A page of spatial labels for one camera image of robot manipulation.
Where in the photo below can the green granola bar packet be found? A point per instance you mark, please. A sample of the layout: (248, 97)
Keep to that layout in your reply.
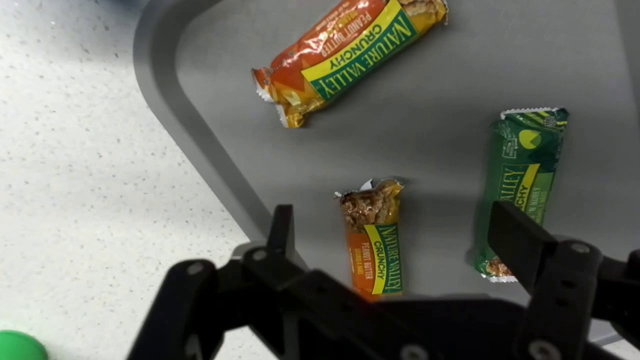
(527, 166)

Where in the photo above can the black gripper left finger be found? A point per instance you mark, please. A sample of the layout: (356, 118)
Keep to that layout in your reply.
(221, 313)

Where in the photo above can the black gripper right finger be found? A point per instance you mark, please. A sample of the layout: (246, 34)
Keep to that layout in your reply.
(567, 293)

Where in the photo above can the grey metal tray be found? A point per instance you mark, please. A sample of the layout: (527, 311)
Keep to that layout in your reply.
(433, 80)

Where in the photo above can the short orange granola packet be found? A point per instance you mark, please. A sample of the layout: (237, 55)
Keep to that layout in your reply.
(377, 247)

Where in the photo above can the green plastic cup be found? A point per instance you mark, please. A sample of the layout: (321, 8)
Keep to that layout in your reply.
(17, 348)

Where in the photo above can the long orange granola bar packet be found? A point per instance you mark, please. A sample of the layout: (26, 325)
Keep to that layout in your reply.
(347, 61)

